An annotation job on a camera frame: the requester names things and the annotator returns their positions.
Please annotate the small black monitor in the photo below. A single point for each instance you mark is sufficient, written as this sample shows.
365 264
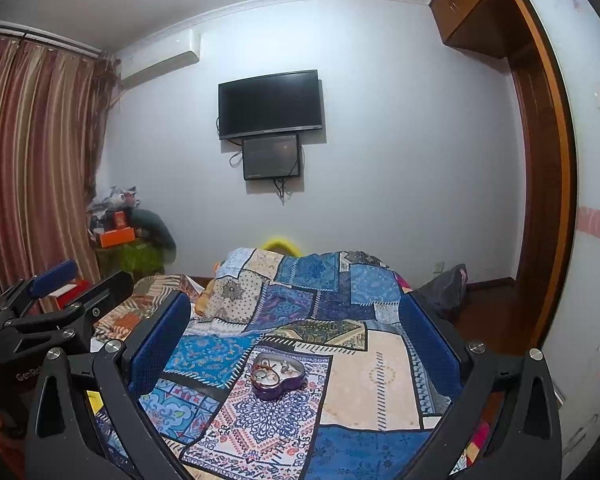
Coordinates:
271 157

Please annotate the yellow plastic object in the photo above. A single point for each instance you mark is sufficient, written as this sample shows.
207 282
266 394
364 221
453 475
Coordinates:
280 244

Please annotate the white curtain rail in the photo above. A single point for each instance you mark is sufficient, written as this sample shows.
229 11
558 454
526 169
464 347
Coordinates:
40 35

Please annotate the purple heart-shaped tin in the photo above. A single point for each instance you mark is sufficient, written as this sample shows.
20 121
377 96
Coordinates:
275 391

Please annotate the red and gold bangle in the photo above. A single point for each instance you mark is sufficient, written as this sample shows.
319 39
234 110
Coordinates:
261 369

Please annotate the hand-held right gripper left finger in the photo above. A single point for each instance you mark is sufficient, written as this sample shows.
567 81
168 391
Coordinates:
160 345

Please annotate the white wall socket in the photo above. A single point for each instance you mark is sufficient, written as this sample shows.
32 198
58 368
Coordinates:
438 266

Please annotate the striped brown curtain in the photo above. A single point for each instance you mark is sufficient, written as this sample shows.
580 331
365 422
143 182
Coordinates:
35 160

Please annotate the striped bedsheet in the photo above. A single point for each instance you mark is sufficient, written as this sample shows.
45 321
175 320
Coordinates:
140 300

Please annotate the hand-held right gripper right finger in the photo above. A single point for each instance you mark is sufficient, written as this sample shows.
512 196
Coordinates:
430 345

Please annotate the white air conditioner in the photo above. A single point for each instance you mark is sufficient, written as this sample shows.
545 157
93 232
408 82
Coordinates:
160 62

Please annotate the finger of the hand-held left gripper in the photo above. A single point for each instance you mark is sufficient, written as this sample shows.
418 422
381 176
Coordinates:
55 275
97 302

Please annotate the dark teal bag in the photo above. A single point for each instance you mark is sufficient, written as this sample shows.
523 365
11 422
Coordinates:
155 230

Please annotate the orange box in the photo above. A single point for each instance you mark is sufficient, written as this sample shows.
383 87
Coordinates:
116 237

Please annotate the blue patchwork blanket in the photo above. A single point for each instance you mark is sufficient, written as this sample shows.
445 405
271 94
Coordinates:
330 310

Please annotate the wooden wardrobe frame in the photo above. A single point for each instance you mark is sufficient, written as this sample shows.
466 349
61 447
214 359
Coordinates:
540 160

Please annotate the black wall television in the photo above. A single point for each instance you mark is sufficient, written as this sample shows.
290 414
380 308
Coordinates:
270 105

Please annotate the red and white box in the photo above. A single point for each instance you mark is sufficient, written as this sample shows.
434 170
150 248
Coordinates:
67 296

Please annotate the dark grey bag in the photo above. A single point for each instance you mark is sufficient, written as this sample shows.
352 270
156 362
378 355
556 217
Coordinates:
445 285

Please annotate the white wardrobe door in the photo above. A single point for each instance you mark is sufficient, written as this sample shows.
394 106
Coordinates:
595 160

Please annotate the yellow cloth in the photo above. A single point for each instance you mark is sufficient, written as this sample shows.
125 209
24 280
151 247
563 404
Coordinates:
95 402

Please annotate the pile of clutter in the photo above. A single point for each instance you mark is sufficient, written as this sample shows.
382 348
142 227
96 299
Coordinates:
112 202

